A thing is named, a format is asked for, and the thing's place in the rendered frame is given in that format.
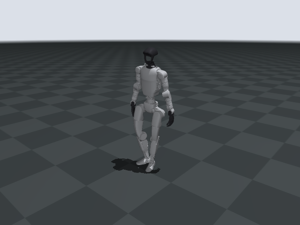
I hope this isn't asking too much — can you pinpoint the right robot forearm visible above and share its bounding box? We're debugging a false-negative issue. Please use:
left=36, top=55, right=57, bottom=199
left=130, top=88, right=139, bottom=104

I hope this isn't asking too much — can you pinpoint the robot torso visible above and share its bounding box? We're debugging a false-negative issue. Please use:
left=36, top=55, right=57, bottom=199
left=140, top=64, right=161, bottom=113

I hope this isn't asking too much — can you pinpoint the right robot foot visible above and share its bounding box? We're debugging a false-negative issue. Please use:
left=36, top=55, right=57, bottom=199
left=136, top=157, right=150, bottom=165

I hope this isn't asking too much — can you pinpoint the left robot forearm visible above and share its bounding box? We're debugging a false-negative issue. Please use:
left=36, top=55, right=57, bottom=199
left=165, top=91, right=174, bottom=114

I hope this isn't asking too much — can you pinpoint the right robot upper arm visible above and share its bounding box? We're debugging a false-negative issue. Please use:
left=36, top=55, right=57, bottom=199
left=133, top=66, right=142, bottom=90

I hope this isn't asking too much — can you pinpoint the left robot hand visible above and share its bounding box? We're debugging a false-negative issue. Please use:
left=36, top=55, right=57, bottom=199
left=167, top=111, right=174, bottom=127

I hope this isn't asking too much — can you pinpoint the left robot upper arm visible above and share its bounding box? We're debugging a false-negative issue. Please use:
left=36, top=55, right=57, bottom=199
left=157, top=70, right=169, bottom=98

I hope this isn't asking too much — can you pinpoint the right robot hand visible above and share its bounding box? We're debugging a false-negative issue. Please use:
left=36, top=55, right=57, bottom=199
left=131, top=101, right=136, bottom=117

